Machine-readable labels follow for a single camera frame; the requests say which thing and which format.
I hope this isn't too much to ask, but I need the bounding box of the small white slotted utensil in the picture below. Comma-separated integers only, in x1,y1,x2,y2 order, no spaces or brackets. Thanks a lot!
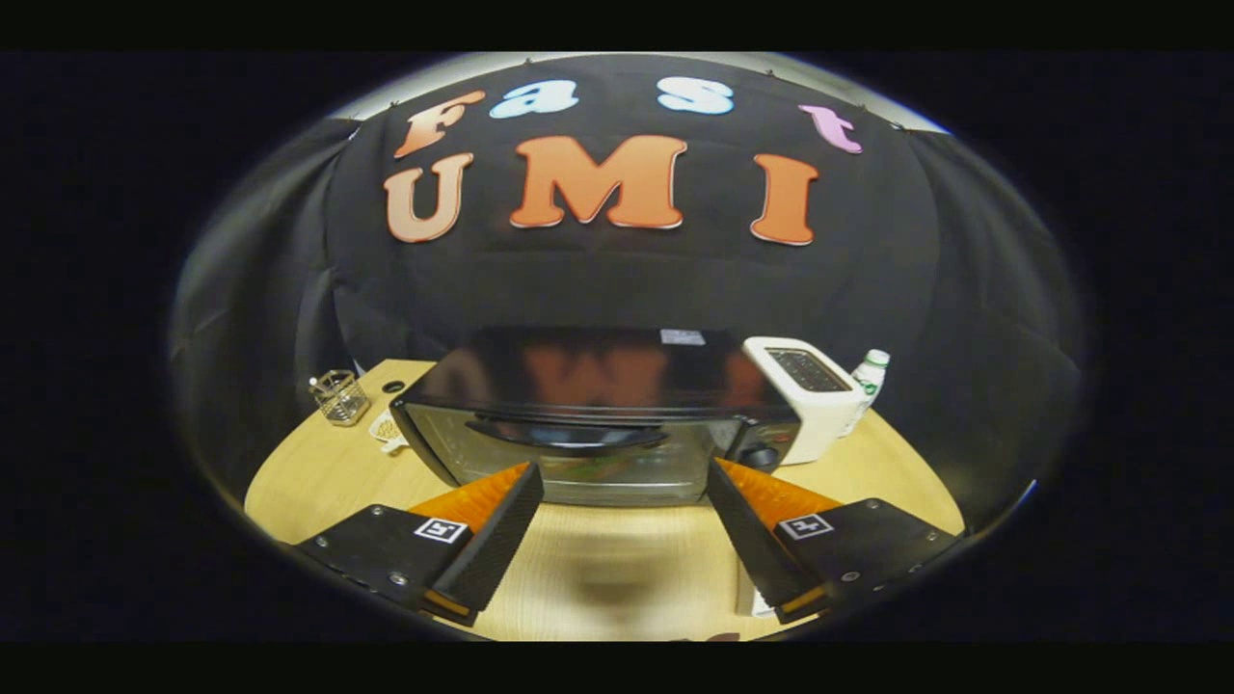
369,410,411,454

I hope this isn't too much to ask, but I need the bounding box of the white bottle green label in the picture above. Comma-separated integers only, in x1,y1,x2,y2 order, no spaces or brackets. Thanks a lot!
848,349,891,425

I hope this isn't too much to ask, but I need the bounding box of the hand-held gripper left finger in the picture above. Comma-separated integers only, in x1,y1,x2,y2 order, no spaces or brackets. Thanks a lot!
294,461,546,627

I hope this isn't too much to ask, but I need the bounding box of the black toaster oven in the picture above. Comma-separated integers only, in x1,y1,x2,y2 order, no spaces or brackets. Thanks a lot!
390,328,803,508

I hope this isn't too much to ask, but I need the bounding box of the clear glass cup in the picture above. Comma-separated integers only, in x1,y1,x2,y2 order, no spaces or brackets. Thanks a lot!
308,370,371,427

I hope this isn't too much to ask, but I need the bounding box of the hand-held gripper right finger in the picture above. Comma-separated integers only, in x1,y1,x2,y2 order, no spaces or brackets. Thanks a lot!
707,458,965,626

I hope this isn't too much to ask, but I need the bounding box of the white ribbed tray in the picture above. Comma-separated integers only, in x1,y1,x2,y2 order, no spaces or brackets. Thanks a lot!
736,559,778,619

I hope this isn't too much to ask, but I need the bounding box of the white pop-up toaster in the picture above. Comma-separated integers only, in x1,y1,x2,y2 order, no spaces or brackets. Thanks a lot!
742,336,869,466

